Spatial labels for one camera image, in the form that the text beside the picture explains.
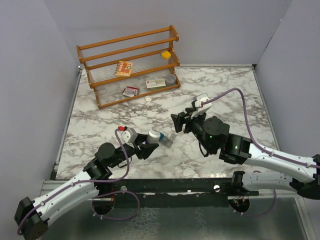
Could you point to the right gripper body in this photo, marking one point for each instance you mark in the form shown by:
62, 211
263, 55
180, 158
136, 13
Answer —
196, 129

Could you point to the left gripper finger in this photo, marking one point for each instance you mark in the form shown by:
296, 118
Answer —
141, 139
147, 149

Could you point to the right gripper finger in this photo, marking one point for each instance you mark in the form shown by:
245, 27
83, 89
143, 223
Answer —
178, 121
190, 110

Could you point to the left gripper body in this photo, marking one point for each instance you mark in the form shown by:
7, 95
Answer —
131, 151

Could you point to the white pill bottle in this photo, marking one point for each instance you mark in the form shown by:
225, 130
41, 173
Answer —
153, 135

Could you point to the blue and grey pill organizer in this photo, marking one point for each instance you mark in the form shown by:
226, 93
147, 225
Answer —
167, 140

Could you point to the white bottle cap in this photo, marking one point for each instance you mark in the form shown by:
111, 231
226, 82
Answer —
148, 98

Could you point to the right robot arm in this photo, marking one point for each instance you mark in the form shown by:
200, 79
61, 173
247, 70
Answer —
287, 172

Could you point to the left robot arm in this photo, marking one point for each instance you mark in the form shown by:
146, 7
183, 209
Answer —
33, 216

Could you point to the clear round plastic jar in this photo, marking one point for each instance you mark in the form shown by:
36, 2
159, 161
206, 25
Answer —
170, 80

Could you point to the green white medicine box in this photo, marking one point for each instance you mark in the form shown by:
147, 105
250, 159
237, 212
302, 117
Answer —
154, 84

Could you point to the red white medicine box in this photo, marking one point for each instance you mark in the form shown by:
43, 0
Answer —
130, 91

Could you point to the yellow lidded small jar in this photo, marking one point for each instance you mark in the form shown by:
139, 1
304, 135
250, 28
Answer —
165, 54

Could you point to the orange spiral notebook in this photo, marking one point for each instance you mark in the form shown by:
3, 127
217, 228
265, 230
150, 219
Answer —
123, 69

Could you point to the wooden three-tier shelf rack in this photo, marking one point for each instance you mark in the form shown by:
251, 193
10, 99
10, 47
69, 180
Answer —
143, 50

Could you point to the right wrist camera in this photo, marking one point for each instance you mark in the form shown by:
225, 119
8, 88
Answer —
199, 106

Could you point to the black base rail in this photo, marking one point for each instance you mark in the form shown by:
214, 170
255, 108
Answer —
151, 193

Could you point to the aluminium frame rail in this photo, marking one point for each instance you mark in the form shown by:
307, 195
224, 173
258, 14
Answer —
50, 185

